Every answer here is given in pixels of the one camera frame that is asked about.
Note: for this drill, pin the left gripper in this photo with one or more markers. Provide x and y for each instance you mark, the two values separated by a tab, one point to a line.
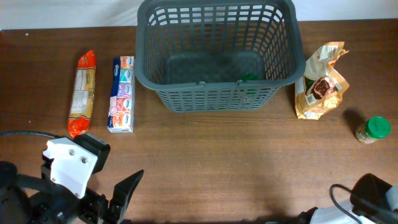
99	213

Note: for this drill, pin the colourful tissue multipack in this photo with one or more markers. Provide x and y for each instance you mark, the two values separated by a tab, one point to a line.
122	98

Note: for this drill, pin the green lid jar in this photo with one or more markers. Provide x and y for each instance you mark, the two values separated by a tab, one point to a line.
372	130
252	92

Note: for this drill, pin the orange snack bag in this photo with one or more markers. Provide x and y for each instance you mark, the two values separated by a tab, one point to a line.
321	88

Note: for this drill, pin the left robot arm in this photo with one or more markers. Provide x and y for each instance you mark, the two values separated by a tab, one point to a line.
20	196

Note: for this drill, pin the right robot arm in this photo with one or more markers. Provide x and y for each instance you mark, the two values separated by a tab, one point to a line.
372	200

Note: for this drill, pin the orange noodle packet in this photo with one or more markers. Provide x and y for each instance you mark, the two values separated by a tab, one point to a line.
83	95

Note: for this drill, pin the grey plastic basket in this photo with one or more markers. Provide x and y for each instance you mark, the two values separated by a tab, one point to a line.
193	54

